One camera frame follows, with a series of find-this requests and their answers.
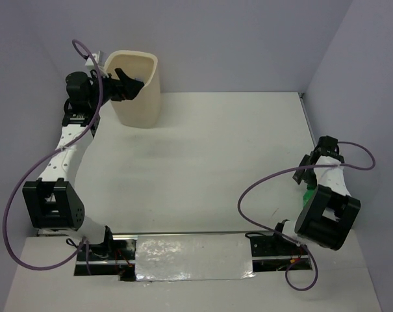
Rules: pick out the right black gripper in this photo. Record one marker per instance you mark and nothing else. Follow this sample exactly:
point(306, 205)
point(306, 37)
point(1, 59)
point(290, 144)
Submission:
point(304, 174)

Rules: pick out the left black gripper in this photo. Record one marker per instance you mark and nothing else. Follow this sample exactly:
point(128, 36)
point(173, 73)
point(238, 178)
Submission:
point(120, 93)

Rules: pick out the green plastic bottle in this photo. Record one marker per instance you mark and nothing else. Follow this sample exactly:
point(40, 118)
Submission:
point(310, 189)

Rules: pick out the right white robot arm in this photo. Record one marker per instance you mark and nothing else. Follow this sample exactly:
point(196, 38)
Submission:
point(329, 210)

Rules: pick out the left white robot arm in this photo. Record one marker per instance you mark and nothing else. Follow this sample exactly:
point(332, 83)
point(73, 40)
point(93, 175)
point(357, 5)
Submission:
point(51, 199)

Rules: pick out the beige plastic bin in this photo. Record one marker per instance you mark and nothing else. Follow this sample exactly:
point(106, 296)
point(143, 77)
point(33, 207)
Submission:
point(144, 109)

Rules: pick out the silver reflective sheet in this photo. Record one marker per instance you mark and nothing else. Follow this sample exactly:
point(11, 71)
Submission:
point(193, 257)

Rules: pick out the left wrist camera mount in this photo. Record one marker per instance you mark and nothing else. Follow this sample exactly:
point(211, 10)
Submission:
point(98, 57)

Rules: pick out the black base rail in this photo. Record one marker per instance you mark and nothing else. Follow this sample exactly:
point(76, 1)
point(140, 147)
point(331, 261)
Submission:
point(270, 253)

